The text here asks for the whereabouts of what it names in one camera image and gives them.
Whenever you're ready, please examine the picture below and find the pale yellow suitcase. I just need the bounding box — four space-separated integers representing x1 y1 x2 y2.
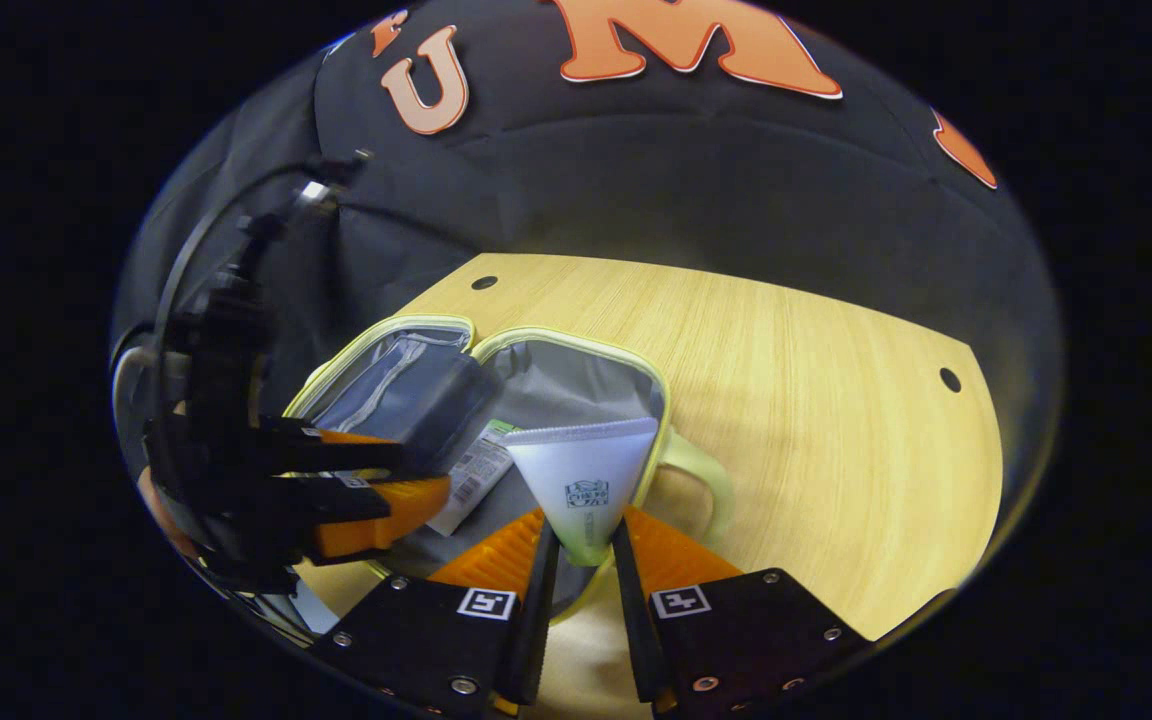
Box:
281 313 737 626

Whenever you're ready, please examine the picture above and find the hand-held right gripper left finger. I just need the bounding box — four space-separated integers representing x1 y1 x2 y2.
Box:
309 507 563 719

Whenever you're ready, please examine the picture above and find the green and white tube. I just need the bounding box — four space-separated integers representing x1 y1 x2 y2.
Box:
426 418 525 538

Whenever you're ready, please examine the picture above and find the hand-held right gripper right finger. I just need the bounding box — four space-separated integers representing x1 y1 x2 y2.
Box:
611 505 872 719

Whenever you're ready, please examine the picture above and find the grey cable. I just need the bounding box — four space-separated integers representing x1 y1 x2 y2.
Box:
111 345 182 441

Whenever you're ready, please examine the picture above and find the white tube with green cap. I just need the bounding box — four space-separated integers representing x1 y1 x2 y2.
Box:
504 417 660 569

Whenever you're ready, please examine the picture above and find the black cable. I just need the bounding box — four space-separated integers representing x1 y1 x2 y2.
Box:
151 148 377 471

